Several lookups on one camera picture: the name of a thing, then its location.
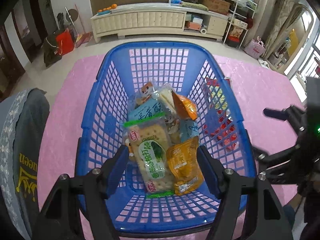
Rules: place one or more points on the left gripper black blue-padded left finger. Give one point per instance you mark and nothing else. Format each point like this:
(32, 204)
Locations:
(60, 216)

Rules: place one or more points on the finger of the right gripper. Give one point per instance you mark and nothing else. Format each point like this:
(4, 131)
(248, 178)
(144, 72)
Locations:
(295, 116)
(259, 154)

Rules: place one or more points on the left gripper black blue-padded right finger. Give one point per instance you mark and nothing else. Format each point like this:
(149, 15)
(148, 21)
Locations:
(264, 217)

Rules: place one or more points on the small red snack pouch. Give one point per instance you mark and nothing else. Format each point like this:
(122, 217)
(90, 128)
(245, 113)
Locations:
(225, 133)

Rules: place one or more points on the large red silver snack pouch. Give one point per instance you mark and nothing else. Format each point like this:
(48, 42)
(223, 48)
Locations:
(216, 97)

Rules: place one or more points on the yellow-orange snack pouch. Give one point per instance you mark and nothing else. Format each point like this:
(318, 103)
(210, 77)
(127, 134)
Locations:
(182, 162)

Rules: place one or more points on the orange wafer snack pack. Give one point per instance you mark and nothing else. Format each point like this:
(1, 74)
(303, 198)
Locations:
(184, 107)

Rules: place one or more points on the blue plastic basket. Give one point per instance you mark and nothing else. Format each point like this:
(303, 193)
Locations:
(171, 66)

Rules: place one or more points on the green white cracker pack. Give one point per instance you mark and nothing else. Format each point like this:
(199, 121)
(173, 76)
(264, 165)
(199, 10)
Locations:
(150, 141)

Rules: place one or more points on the pink quilted tablecloth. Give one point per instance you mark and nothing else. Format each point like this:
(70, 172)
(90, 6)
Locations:
(255, 88)

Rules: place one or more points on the pink tote bag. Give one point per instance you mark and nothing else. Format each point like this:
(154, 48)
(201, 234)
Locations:
(255, 48)

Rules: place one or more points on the grey queen print cushion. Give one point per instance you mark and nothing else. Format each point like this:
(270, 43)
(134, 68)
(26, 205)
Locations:
(23, 119)

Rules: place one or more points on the white metal shelf rack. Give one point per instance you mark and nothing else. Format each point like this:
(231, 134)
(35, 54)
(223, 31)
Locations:
(240, 20)

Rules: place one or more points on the light blue snack pack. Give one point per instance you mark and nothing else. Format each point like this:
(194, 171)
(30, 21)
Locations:
(146, 110)

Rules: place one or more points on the squirrel print snack pack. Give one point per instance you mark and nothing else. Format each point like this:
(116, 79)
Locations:
(145, 93)

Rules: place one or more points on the cardboard box on cabinet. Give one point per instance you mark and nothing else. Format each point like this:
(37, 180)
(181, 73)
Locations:
(219, 6)

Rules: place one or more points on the green folded cloth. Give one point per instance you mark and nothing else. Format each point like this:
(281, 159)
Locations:
(194, 5)

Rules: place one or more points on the blue tissue box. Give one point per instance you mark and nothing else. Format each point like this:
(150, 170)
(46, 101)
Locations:
(175, 2)

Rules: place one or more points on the red bag on floor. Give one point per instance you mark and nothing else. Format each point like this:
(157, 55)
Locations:
(65, 43)

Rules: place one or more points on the cream tv cabinet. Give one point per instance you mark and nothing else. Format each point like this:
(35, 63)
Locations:
(159, 18)

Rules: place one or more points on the oranges on cabinet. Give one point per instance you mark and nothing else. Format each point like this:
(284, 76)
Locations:
(107, 10)

